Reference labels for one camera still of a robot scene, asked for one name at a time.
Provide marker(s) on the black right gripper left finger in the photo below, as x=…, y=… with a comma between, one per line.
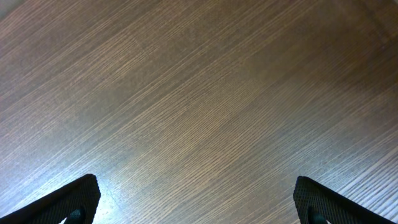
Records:
x=75, y=202

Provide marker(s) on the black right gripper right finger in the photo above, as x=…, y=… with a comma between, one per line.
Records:
x=316, y=203

